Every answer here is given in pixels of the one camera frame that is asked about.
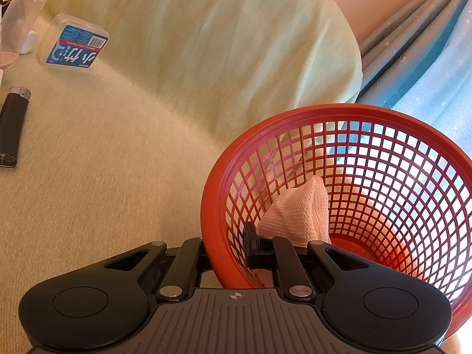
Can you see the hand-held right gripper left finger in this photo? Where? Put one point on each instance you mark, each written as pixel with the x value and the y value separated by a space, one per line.
pixel 191 256

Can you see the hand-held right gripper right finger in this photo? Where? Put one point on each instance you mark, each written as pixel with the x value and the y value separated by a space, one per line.
pixel 252 247

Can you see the white tissue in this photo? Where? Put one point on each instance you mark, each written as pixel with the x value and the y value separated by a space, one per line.
pixel 298 210

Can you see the red plastic mesh basket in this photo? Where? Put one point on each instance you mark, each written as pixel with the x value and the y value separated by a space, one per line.
pixel 368 191

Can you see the clear plastic cup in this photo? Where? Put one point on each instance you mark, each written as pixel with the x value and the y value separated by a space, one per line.
pixel 20 25

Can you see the pale yellow sofa cover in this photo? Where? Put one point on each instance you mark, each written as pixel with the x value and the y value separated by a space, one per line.
pixel 147 136

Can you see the black lighter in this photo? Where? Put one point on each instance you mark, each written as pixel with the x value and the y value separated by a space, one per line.
pixel 13 129

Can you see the clear floss box blue label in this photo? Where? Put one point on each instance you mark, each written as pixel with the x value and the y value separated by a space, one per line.
pixel 73 42

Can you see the light blue curtain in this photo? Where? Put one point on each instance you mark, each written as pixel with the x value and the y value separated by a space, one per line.
pixel 424 62

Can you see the small white object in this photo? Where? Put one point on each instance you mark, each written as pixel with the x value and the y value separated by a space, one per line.
pixel 29 42

